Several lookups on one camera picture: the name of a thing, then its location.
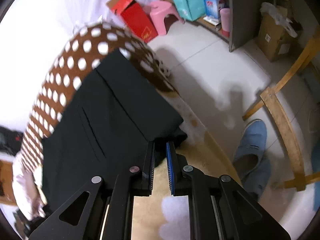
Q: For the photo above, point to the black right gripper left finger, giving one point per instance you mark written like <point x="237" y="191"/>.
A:
<point x="99" y="211"/>

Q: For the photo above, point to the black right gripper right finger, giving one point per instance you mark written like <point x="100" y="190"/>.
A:
<point x="219" y="208"/>

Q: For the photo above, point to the black pants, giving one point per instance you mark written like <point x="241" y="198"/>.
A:
<point x="107" y="125"/>

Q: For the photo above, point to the blue slipper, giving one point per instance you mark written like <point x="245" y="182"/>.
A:
<point x="250" y="161"/>

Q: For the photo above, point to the pink white quilt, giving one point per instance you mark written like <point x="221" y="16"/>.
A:
<point x="27" y="189"/>

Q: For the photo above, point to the beige brown polka-dot blanket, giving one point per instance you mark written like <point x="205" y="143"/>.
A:
<point x="83" y="53"/>

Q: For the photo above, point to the brown cardboard box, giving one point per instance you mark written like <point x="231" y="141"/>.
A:
<point x="276" y="32"/>

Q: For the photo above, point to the wooden bookshelf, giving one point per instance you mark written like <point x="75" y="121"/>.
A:
<point x="244" y="22"/>

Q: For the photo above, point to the pink cylinder container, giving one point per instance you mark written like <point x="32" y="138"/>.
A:
<point x="225" y="18"/>

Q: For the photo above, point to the red cardboard box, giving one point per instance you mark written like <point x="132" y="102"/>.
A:
<point x="135" y="18"/>

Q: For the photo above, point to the blue white tissue pack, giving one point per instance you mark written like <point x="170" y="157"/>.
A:
<point x="213" y="7"/>

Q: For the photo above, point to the pink plastic stool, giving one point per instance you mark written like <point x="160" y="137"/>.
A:
<point x="158" y="11"/>

